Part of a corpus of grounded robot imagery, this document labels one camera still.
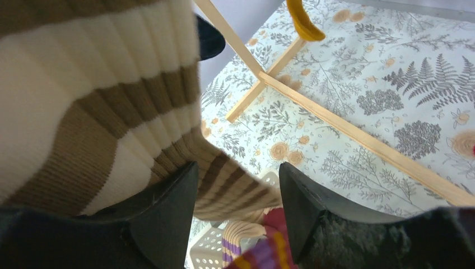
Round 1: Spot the purple striped beige sock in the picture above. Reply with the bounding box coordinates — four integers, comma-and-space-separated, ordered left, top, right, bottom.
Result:
222, 207, 298, 269

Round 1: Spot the brown cream striped sock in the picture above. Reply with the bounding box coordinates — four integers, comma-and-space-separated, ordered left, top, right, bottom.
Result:
1, 1, 281, 220

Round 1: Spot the navy blue sock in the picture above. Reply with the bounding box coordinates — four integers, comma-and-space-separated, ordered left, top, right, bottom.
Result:
196, 15, 226, 61

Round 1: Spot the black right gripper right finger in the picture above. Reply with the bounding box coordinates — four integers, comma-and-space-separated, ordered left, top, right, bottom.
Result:
279, 163, 474, 268

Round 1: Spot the mustard yellow striped sock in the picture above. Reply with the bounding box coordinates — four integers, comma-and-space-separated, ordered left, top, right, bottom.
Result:
286, 0, 325, 41

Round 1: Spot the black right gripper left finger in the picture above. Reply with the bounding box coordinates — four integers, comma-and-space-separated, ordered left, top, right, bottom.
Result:
1, 162, 198, 268

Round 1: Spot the white plastic basket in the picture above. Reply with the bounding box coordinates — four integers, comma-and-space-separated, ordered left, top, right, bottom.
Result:
189, 169, 281, 269

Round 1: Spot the wooden clothes rack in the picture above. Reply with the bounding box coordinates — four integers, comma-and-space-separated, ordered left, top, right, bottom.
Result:
195, 0, 474, 206

